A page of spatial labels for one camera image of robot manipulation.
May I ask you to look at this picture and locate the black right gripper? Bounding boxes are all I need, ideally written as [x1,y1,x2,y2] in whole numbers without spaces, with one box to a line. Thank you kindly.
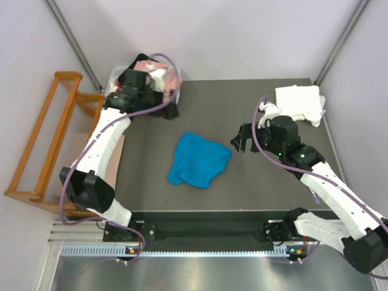
[230,119,284,157]

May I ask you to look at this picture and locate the blue t shirt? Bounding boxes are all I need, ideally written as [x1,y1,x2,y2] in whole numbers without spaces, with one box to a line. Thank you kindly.
[167,132,232,189]

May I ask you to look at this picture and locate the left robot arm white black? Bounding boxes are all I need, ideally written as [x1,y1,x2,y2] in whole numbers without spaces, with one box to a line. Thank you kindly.
[59,69,167,241]

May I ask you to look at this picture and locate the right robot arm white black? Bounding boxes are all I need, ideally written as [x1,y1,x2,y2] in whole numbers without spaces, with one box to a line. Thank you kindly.
[230,116,387,274]

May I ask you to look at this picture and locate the folded white t shirts stack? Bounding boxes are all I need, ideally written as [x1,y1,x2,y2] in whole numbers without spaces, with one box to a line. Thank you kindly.
[275,85,326,127]

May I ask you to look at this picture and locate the white plastic laundry bin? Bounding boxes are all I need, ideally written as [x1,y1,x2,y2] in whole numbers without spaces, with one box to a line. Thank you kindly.
[105,63,182,104]

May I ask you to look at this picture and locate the black t shirt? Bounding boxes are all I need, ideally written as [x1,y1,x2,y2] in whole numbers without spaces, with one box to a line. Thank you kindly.
[127,53,153,72]

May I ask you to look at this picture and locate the pink t shirt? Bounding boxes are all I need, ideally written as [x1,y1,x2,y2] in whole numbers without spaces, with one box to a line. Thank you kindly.
[146,61,182,103]

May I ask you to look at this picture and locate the pink cardboard sheet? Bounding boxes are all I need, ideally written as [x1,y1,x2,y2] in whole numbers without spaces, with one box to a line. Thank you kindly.
[104,135,125,189]

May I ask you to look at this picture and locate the wooden drying rack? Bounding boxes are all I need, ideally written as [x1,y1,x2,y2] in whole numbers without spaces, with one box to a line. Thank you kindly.
[4,71,104,214]

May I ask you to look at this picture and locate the markers on table edge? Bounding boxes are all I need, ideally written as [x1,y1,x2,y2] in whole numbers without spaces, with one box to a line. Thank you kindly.
[310,189,321,204]

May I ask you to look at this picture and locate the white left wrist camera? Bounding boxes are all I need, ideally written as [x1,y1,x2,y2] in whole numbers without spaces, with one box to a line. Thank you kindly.
[148,67,169,92]

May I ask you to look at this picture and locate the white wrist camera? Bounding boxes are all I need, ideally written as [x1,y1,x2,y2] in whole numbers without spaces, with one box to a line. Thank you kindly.
[148,67,169,92]
[258,102,279,129]

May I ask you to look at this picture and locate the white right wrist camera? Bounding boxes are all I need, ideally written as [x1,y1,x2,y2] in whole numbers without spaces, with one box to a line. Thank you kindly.
[258,102,279,129]

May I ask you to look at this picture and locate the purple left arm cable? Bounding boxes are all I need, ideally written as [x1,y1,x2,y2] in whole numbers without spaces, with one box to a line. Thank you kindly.
[60,53,179,226]

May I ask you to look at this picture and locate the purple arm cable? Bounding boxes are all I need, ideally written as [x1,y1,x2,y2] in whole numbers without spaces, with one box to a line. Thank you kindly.
[60,53,179,226]
[253,95,388,279]

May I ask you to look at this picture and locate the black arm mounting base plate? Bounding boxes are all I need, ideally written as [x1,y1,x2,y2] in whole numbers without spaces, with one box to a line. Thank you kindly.
[103,210,301,252]

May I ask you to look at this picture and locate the white slotted cable duct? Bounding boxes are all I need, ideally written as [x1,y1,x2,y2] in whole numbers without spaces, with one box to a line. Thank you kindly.
[61,244,290,258]

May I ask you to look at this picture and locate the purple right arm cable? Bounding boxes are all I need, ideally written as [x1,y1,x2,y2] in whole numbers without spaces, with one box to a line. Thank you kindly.
[253,95,388,279]

